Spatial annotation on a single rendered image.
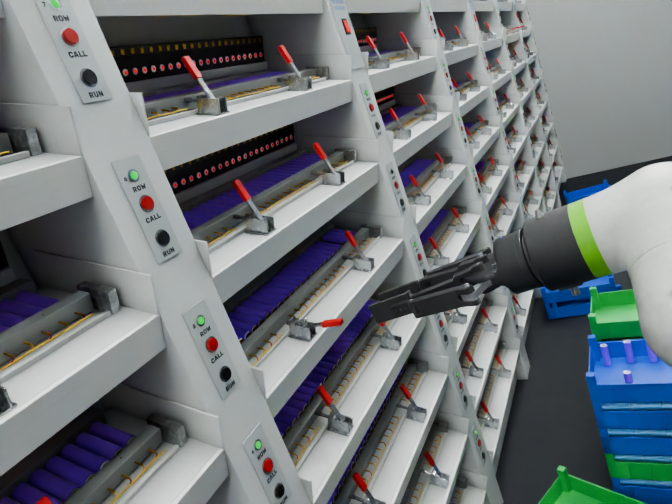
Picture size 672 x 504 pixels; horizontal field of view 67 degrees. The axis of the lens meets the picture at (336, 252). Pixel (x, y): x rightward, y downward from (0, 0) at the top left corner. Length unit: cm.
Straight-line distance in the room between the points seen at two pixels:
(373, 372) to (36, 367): 66
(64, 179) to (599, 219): 56
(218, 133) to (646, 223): 54
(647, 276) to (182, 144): 55
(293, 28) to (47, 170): 76
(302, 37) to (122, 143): 66
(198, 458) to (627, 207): 56
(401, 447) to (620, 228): 72
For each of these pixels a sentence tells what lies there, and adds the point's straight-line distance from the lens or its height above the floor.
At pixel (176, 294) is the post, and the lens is 63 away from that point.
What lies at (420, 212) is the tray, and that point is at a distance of 138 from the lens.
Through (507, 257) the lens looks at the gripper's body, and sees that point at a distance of 64.
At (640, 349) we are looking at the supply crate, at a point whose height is 35.
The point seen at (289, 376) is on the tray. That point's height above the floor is 88.
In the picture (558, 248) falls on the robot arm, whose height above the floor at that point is 99.
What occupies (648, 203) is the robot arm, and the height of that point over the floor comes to 103.
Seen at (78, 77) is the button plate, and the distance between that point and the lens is 63.
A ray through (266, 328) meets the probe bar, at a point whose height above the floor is 93.
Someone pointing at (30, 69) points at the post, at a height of 136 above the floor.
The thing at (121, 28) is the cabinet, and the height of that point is 146.
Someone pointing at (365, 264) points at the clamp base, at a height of 91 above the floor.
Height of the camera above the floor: 122
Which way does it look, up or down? 15 degrees down
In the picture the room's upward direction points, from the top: 20 degrees counter-clockwise
